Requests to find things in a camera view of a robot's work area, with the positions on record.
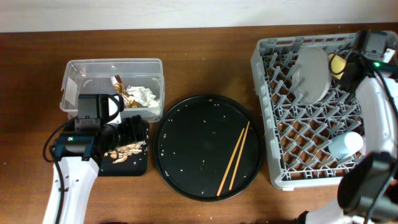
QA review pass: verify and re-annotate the yellow bowl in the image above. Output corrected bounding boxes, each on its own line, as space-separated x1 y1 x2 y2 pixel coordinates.
328 54 346 80

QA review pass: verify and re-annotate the pile of peanut shells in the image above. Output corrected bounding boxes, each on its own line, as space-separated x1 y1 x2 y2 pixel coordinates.
103 141 146 164

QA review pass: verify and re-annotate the gold foil snack wrapper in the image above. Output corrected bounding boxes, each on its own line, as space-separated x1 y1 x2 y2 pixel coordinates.
111 75 137 108

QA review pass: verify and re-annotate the white tissue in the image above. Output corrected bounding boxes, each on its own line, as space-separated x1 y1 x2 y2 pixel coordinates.
126 86 160 108

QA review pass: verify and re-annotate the grey round plate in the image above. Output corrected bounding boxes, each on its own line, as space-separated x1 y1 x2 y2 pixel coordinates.
292 47 331 105

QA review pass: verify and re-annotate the light blue cup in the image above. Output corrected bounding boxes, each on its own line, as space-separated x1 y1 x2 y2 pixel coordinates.
328 132 364 159

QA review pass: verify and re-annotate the wooden chopstick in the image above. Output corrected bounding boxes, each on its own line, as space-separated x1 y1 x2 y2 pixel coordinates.
216 128 245 197
229 121 250 191

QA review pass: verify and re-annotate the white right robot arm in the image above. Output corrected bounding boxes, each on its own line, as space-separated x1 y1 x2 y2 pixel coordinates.
294 62 397 223

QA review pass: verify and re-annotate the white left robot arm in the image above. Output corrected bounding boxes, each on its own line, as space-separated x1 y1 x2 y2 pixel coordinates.
43 115 149 223

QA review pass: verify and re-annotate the grey dishwasher rack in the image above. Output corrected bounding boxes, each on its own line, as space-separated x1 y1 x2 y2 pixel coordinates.
250 30 398 191

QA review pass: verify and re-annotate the black rectangular tray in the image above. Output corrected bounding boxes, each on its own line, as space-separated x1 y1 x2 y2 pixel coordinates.
98 123 149 177

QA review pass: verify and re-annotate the clear plastic bin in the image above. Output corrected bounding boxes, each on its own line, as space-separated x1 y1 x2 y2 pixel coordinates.
60 58 165 123

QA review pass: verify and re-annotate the round black tray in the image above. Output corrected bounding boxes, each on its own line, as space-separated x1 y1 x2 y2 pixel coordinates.
153 95 264 202

